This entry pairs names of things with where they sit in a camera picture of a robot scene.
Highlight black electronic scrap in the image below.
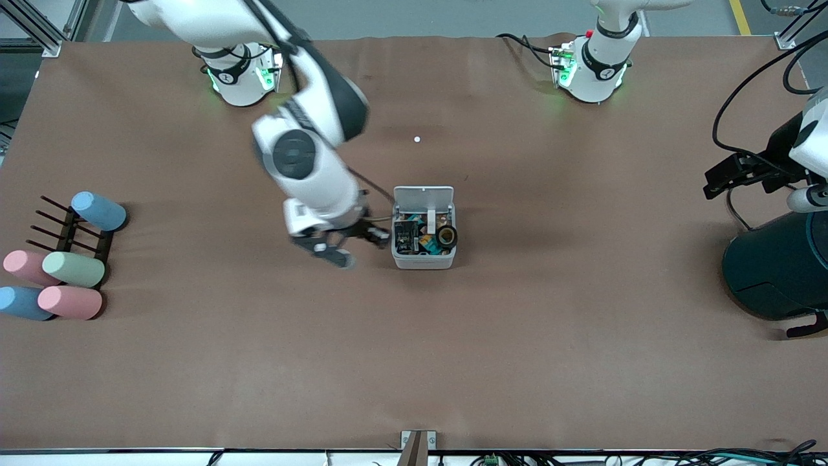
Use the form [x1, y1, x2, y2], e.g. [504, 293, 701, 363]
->
[396, 220, 419, 254]

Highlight pink cylindrical cup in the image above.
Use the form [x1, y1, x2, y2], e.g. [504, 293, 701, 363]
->
[38, 285, 104, 321]
[3, 250, 62, 286]

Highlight metal table edge bracket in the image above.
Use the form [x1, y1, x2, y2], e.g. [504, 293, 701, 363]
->
[400, 430, 438, 466]

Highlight black power cable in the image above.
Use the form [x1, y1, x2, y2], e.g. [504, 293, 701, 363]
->
[726, 188, 755, 231]

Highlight small white lidded bin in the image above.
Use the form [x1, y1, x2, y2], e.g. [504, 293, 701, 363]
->
[391, 186, 457, 270]

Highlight aluminium frame corner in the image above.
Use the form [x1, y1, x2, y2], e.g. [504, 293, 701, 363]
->
[0, 0, 72, 59]
[775, 0, 828, 51]

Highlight blue cylindrical cup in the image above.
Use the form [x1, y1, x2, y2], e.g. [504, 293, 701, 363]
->
[71, 191, 128, 232]
[0, 286, 56, 322]

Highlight green cylindrical cup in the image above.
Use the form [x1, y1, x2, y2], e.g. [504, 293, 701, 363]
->
[42, 251, 106, 289]

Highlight black peg cup rack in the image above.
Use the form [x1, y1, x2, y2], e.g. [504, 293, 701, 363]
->
[29, 195, 116, 287]

